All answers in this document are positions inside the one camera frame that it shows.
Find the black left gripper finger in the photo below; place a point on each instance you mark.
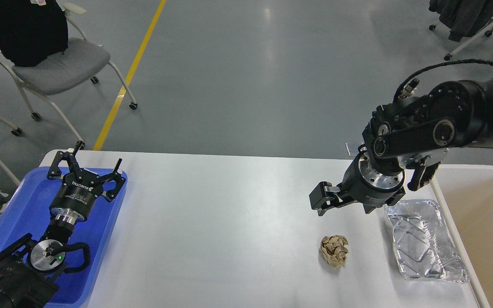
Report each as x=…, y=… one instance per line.
x=54, y=171
x=116, y=177

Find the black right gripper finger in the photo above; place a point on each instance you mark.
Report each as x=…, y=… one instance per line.
x=325, y=196

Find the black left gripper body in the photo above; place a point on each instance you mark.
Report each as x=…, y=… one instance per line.
x=80, y=189

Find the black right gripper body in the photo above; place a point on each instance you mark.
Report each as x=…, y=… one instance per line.
x=363, y=184

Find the aluminium foil tray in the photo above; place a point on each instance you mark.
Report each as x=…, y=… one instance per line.
x=421, y=242

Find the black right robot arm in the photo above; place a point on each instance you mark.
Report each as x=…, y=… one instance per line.
x=405, y=143

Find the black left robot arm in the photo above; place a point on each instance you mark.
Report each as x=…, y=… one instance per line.
x=54, y=233

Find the left floor plate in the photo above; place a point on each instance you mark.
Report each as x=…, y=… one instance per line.
x=353, y=148

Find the blue plastic tray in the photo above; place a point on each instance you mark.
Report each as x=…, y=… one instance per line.
x=28, y=212

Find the crumpled brown paper ball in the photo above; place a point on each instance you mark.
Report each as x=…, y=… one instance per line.
x=334, y=251

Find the grey office chair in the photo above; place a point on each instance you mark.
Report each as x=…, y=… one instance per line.
x=60, y=72

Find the beige plastic bin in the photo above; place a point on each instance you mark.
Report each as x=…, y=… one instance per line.
x=468, y=192

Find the black jacket on chair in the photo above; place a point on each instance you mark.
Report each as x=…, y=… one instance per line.
x=29, y=32

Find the white chair with grey coat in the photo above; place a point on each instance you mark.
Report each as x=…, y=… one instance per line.
x=465, y=19

